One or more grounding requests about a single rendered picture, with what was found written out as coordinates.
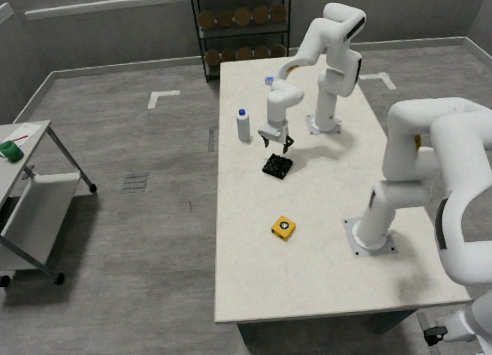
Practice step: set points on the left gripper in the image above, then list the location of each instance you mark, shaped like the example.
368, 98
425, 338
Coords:
456, 327

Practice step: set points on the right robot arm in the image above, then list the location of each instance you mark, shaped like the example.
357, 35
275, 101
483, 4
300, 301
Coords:
339, 25

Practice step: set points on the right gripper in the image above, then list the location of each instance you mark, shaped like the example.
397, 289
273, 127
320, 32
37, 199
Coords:
284, 136

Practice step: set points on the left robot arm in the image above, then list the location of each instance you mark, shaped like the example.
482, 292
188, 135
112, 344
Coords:
457, 138

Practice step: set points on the white bottle with blue cap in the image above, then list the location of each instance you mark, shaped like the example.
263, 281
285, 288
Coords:
243, 125

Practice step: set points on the black knob box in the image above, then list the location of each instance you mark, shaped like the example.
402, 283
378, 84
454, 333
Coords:
277, 166

